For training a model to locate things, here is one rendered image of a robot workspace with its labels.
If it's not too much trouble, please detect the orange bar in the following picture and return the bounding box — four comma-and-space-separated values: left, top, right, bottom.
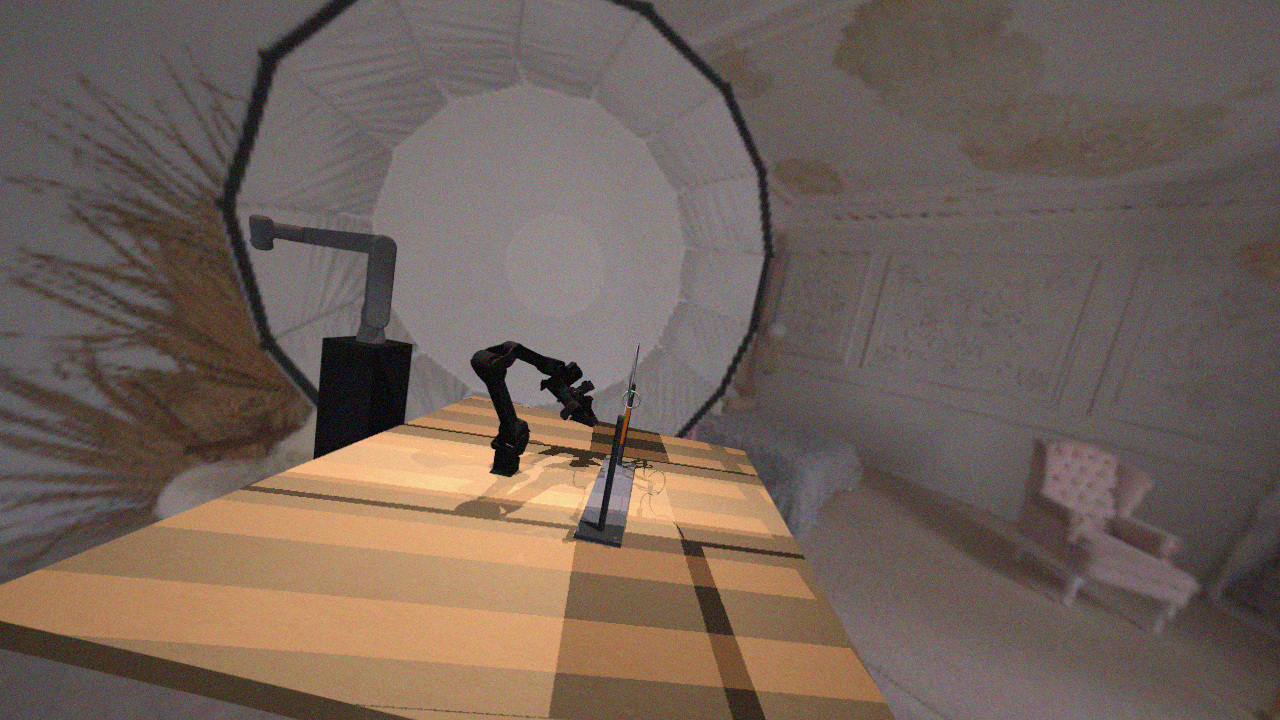
620, 391, 641, 445

